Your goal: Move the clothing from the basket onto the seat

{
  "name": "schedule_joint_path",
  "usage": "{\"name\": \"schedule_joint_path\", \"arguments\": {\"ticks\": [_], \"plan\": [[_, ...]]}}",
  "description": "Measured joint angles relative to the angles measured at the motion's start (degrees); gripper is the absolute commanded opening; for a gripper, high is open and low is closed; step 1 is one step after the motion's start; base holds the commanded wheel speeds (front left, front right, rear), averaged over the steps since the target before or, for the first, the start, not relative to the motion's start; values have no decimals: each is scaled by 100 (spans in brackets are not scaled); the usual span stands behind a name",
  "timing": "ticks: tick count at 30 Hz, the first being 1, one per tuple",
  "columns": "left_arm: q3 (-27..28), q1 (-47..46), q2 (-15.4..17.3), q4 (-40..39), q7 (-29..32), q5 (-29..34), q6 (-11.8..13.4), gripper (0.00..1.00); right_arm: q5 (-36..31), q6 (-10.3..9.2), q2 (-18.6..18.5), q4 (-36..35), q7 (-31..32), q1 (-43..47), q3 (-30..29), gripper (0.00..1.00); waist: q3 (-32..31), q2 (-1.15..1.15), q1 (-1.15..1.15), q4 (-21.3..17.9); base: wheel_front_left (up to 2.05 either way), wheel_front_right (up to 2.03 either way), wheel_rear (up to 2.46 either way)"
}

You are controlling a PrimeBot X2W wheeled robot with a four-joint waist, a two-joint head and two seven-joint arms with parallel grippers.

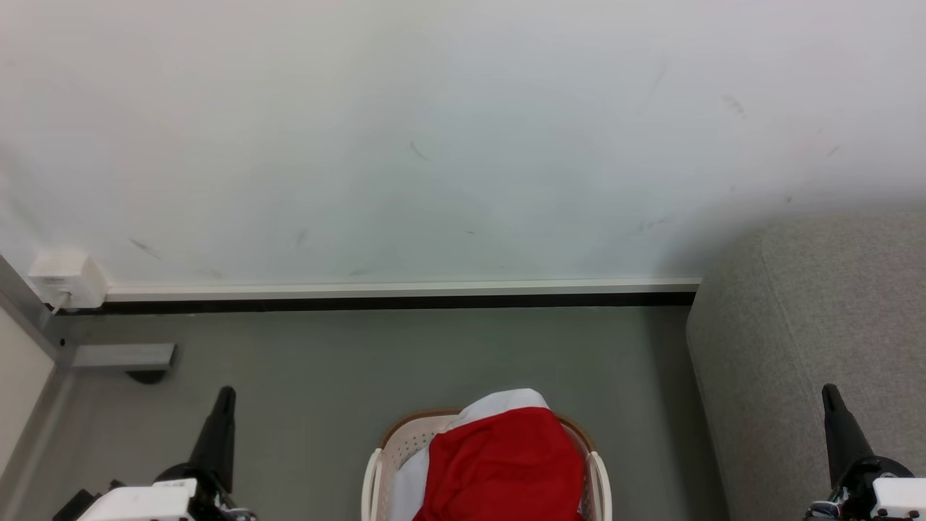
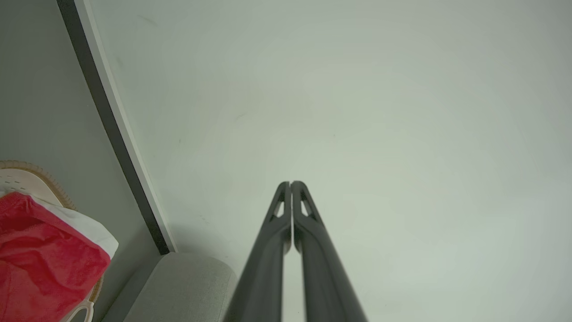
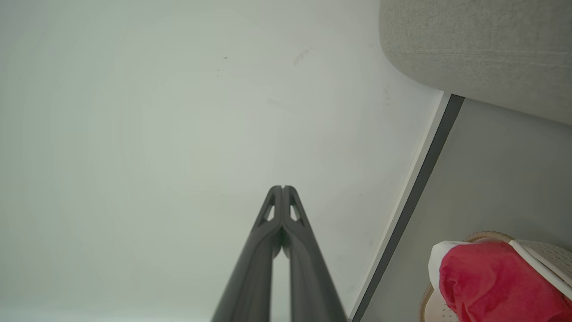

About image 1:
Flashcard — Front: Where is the grey fabric sofa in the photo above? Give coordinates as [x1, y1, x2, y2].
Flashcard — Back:
[686, 213, 926, 521]

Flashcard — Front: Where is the white garment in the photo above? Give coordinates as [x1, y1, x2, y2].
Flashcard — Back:
[387, 389, 552, 521]

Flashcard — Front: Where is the white and black baseboard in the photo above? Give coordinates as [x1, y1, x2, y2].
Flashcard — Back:
[56, 278, 702, 315]

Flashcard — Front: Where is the grey metal frame foot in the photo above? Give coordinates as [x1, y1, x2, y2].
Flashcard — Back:
[69, 344, 177, 372]

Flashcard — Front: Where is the white wall socket box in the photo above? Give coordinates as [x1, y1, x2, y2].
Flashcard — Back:
[27, 251, 109, 310]

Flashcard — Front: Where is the red garment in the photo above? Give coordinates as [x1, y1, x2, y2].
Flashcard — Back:
[412, 407, 585, 521]

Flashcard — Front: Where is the grey metal table leg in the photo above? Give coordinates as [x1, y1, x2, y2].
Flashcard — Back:
[0, 255, 75, 507]

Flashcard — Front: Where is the cream perforated plastic laundry basket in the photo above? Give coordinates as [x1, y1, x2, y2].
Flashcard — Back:
[362, 407, 613, 521]

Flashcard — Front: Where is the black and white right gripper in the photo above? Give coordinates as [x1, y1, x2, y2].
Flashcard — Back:
[805, 384, 926, 521]

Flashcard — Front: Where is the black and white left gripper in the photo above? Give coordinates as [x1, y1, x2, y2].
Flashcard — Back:
[76, 386, 255, 521]

